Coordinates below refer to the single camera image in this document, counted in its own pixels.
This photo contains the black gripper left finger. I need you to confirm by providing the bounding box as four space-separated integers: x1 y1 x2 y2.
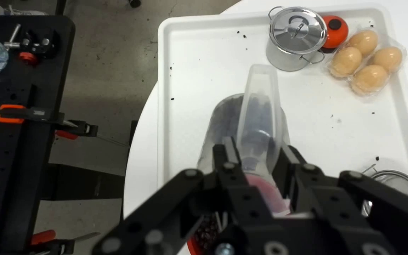
93 136 281 255

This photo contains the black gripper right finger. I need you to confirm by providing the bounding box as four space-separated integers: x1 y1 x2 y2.
271 145 408 255

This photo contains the clear plastic measuring jug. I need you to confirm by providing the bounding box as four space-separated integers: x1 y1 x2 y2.
199 62 294 220

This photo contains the red bowl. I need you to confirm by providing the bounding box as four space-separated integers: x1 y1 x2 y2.
186 214 224 255

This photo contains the tan egg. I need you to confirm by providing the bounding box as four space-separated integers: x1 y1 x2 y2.
372 45 404 74
348 30 380 57
352 64 390 94
331 45 365 79

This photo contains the white plastic tray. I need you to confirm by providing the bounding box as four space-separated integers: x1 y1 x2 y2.
156 4 408 210

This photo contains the clear egg carton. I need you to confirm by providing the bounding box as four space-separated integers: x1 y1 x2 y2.
326 27 408 98

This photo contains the red tomato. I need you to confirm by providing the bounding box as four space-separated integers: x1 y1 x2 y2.
321 14 351 52

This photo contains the steel pot with glass lid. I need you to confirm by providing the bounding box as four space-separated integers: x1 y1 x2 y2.
266 4 329 74

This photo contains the black perforated workbench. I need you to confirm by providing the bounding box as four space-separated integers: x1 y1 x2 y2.
0 13 127 255

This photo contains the orange handled bar clamp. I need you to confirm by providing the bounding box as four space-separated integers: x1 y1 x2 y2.
0 228 103 255
0 102 100 142

